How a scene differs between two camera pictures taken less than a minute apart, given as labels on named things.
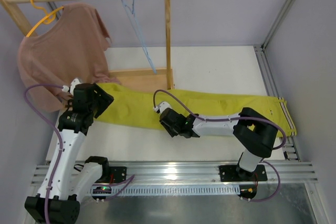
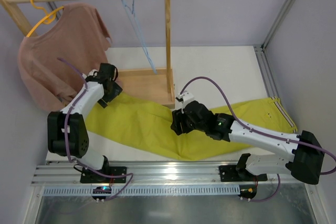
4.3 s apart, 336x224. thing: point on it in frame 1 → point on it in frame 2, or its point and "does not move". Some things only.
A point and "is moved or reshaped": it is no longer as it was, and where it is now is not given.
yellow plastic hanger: x=50 y=16 does not move
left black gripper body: x=103 y=97 → x=111 y=93
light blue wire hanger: x=132 y=14 does not move
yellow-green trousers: x=137 y=104 is moved or reshaped
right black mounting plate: x=234 y=173 does not move
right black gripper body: x=166 y=123 → x=177 y=122
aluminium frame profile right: x=291 y=144 does not move
